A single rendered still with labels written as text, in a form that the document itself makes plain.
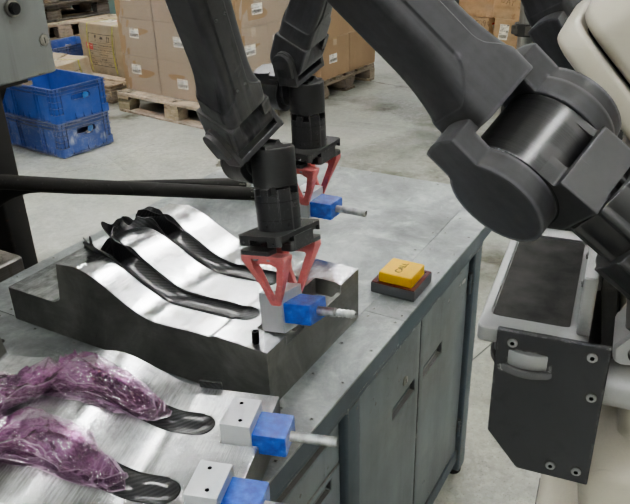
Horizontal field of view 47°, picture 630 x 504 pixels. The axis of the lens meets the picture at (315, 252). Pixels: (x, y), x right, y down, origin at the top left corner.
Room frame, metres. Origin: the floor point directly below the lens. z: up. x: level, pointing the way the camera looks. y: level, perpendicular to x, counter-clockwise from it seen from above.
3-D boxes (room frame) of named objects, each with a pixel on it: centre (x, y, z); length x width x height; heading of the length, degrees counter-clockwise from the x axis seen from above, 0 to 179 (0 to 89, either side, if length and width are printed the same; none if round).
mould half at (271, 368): (1.00, 0.21, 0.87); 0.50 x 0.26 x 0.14; 60
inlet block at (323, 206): (1.13, -0.03, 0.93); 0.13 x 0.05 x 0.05; 59
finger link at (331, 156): (1.16, 0.00, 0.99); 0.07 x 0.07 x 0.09; 59
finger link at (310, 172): (1.14, 0.01, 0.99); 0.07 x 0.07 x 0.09; 59
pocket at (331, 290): (0.93, -0.01, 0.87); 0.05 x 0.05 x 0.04; 60
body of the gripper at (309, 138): (1.15, 0.00, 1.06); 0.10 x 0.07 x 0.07; 149
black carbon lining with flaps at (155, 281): (0.99, 0.21, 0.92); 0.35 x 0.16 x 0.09; 60
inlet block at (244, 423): (0.65, 0.04, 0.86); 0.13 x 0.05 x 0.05; 77
